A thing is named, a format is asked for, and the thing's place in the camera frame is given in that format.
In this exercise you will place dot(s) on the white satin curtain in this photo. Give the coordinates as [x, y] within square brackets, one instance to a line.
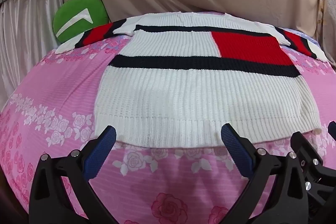
[26, 29]

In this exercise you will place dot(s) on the green plush pillow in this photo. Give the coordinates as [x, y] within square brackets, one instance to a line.
[68, 12]

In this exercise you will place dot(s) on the white red black knit sweater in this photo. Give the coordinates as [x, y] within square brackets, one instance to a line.
[183, 98]

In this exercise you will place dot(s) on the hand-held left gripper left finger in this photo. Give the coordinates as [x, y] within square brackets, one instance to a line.
[101, 153]

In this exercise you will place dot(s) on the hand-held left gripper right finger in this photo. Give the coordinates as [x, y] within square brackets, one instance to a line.
[236, 148]

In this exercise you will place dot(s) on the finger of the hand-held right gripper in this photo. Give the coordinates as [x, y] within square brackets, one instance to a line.
[305, 144]
[332, 130]

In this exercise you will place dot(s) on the pink floral bed sheet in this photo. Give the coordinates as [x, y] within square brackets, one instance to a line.
[65, 87]

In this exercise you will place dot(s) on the cream floral cloth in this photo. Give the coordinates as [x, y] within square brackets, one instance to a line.
[326, 16]

